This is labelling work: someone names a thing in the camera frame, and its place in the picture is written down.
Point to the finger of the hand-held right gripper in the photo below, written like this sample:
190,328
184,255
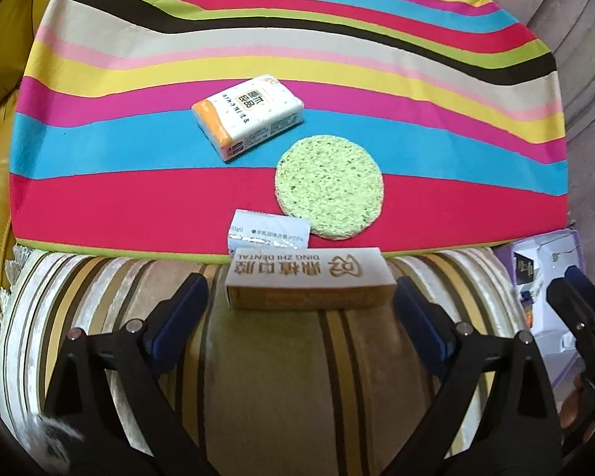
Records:
590,290
575,317

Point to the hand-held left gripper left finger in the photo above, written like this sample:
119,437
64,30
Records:
178,322

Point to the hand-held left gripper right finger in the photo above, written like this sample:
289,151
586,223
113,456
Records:
424,322

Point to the purple storage box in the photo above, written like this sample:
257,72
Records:
540,307

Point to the white gold toothpaste box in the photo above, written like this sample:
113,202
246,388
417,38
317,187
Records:
307,270

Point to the small white blue-print box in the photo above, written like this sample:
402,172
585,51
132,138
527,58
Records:
267,230

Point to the green round sponge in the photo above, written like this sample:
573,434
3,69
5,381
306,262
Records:
327,183

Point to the orange white tissue packet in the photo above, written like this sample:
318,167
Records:
248,114

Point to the person's right hand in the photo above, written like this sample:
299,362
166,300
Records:
570,406

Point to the small black box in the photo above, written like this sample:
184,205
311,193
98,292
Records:
525,267

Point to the olive striped velvet tasselled cushion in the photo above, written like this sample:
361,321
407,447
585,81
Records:
277,382

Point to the multicolour striped cloth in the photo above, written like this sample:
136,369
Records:
129,198

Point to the white fluffy fur trim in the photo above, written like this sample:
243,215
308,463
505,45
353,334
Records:
59,436

